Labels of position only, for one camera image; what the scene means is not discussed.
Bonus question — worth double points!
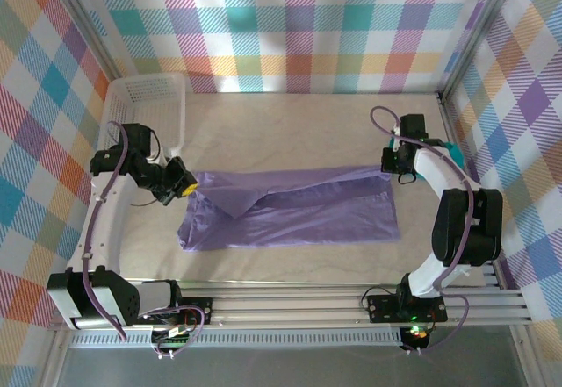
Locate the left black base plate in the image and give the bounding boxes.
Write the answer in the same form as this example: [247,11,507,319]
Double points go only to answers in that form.
[175,297,215,326]

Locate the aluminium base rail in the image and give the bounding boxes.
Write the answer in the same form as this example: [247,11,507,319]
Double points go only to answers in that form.
[47,272,535,331]

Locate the aluminium frame corner post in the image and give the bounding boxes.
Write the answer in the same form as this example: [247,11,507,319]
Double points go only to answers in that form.
[438,0,526,101]
[43,0,123,82]

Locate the right wired controller board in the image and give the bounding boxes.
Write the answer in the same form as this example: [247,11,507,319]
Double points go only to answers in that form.
[400,323,436,355]

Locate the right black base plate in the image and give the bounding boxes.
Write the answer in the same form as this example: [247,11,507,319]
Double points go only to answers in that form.
[366,293,449,323]

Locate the folded teal t-shirt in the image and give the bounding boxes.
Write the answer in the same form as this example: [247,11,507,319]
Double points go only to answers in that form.
[385,137,465,183]

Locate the white plastic mesh basket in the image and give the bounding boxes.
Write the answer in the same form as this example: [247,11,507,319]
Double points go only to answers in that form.
[103,72,188,162]

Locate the wired controller board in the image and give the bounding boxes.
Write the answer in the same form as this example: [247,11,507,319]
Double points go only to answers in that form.
[400,323,436,355]
[151,312,206,361]

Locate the grey slotted cable duct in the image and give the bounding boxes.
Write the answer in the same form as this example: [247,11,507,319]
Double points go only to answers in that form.
[69,327,405,349]

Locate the purple t-shirt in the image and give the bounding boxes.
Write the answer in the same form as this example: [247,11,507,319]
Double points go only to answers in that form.
[177,163,401,253]

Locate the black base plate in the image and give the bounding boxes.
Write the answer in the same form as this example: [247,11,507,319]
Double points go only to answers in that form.
[366,293,449,323]
[175,297,215,326]

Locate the left wired controller board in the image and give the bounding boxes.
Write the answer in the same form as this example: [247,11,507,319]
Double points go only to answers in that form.
[151,312,206,361]

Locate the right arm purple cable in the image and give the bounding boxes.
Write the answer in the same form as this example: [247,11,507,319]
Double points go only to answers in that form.
[371,105,480,355]

